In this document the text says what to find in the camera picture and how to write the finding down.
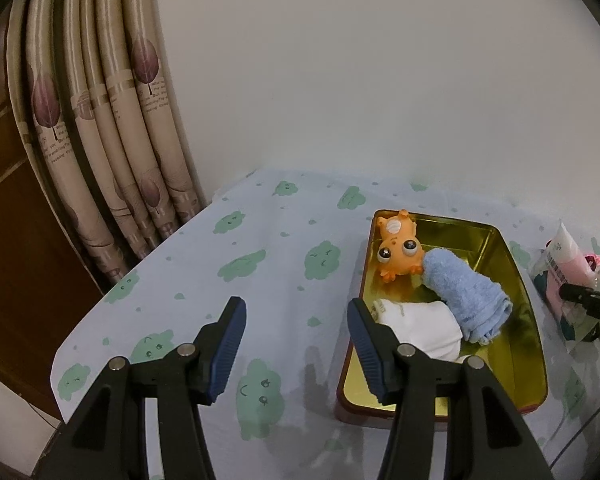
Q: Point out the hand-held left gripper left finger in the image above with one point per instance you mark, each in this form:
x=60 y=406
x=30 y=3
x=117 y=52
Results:
x=227 y=355

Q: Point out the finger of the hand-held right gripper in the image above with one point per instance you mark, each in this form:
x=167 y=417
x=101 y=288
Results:
x=590 y=302

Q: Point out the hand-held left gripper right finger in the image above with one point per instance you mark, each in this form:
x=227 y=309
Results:
x=370 y=355

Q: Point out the pink ribbon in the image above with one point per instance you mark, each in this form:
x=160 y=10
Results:
x=597 y=259

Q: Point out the pink and white tissue pack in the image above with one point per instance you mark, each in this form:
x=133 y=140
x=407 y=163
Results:
x=562 y=265

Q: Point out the white sock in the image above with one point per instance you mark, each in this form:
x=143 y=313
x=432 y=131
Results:
x=425 y=325

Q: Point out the red tin box gold inside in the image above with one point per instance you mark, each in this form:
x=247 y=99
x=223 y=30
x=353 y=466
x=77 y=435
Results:
x=500 y=340

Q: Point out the orange big-eyed toy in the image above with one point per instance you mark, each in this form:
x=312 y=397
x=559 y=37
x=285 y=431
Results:
x=400 y=255

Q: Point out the light blue towel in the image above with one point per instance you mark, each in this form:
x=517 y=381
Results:
x=465 y=295

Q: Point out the brown wooden wardrobe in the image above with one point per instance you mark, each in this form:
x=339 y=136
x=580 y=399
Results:
x=15 y=260

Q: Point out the beige leaf-print curtain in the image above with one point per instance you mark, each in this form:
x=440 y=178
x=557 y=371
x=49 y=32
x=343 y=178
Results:
x=105 y=135

